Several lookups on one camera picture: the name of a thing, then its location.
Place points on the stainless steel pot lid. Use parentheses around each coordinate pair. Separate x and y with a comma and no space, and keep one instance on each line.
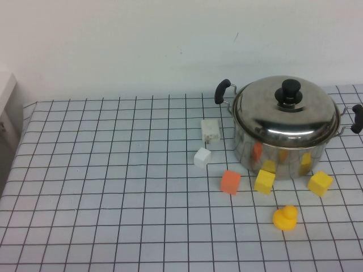
(283,124)

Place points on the white power adapter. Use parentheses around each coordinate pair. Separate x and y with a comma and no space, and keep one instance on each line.
(209,129)

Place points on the yellow rubber duck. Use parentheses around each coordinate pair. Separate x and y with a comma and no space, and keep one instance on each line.
(283,220)

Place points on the white cabinet side panel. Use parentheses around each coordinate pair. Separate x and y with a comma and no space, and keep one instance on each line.
(7,96)

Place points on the white grid tablecloth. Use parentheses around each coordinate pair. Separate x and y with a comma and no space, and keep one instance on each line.
(113,221)

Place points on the orange cube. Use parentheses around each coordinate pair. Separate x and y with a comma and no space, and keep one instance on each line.
(229,182)

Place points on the yellow cube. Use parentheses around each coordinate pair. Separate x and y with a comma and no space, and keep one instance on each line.
(319,183)
(263,182)

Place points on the white cube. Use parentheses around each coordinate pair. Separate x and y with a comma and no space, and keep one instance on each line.
(202,158)

